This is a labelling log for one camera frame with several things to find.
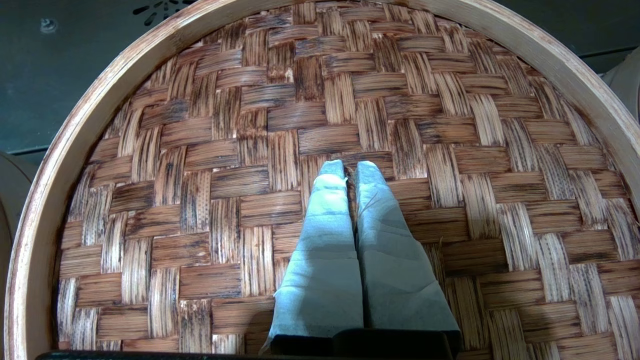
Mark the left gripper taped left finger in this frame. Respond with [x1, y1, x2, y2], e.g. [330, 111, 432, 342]
[261, 159, 365, 353]

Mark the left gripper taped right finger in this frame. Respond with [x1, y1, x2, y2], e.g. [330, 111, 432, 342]
[353, 160, 462, 351]

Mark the dark woven bamboo lid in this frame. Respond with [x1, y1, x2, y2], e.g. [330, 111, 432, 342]
[601, 59, 640, 123]

